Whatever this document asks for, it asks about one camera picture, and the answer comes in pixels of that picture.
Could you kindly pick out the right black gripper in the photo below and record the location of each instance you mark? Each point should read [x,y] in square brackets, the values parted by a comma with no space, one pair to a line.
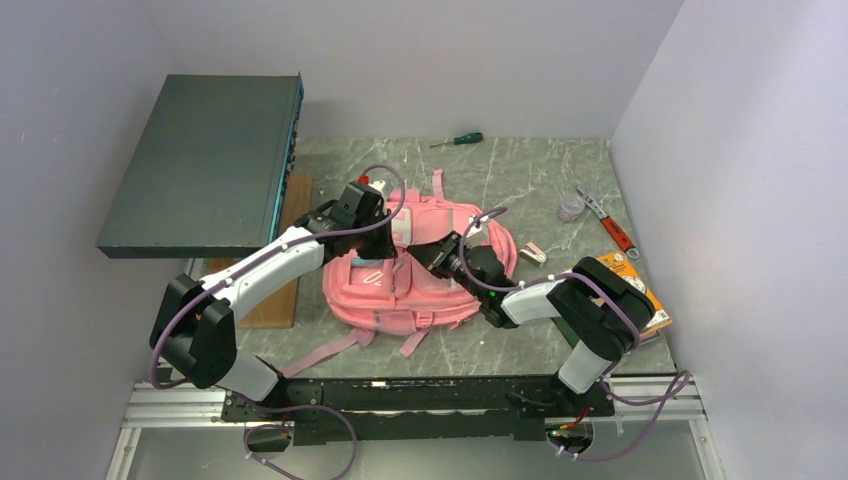
[430,254]

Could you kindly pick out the dark green book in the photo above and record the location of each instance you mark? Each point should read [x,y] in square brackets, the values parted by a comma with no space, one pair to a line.
[649,334]

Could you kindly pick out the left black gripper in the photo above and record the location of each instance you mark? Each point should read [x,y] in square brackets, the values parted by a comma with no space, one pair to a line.
[386,249]

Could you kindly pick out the clear tape roll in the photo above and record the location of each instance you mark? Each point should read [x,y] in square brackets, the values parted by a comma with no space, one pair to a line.
[570,208]

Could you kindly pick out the green handled screwdriver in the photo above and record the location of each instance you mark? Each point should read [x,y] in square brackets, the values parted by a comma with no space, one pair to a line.
[466,139]

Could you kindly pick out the orange comic book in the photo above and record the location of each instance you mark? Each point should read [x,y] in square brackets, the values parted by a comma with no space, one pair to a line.
[620,264]

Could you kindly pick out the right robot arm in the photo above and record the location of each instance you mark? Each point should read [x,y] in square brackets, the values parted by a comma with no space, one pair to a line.
[602,314]

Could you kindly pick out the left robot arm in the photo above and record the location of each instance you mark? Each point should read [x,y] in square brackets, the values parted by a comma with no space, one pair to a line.
[196,324]

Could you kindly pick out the pink white stapler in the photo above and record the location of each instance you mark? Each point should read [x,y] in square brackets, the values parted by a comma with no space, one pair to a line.
[533,254]

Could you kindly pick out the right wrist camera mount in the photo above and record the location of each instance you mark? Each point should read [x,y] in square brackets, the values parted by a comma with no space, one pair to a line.
[479,231]

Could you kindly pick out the pink student backpack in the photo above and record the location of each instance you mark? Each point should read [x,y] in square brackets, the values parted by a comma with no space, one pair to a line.
[397,297]

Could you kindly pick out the red adjustable wrench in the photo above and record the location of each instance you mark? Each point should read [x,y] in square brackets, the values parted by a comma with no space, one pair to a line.
[614,230]

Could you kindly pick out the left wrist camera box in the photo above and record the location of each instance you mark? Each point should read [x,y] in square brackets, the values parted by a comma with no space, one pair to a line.
[383,187]

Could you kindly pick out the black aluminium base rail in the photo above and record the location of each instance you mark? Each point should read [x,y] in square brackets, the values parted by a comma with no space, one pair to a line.
[524,407]

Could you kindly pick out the dark grey flat box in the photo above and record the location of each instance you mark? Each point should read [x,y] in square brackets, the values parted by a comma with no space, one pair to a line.
[209,174]

